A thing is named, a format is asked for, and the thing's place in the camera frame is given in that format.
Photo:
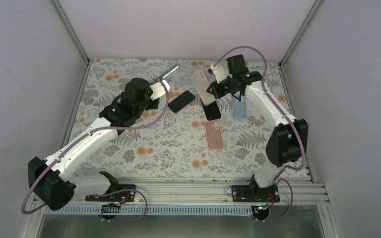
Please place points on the phone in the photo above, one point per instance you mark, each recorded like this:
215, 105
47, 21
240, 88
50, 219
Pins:
212, 111
202, 84
213, 135

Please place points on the magenta smartphone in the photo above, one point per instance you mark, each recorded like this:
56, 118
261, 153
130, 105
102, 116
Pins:
181, 101

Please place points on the aluminium front rail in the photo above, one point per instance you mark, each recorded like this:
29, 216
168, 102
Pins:
216, 191

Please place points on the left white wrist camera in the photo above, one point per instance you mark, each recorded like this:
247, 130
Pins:
159, 89

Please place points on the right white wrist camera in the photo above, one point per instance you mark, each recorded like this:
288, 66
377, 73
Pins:
218, 71

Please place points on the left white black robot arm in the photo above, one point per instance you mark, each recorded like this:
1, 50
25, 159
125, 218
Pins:
52, 178

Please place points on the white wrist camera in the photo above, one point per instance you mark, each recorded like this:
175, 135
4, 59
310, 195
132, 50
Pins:
218, 71
159, 89

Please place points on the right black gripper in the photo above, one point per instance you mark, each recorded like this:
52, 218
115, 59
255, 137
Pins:
216, 92

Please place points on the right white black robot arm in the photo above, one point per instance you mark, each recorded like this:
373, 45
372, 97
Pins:
286, 147

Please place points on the grey slotted cable duct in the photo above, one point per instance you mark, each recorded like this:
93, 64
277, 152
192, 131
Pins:
155, 210

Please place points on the light blue phone case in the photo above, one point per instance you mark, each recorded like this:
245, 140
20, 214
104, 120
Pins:
238, 107

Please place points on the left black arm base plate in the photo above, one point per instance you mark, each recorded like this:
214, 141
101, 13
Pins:
120, 193

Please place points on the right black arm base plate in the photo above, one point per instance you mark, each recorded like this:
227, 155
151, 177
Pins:
244, 193

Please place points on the floral patterned table mat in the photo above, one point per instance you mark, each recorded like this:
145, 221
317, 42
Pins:
175, 146

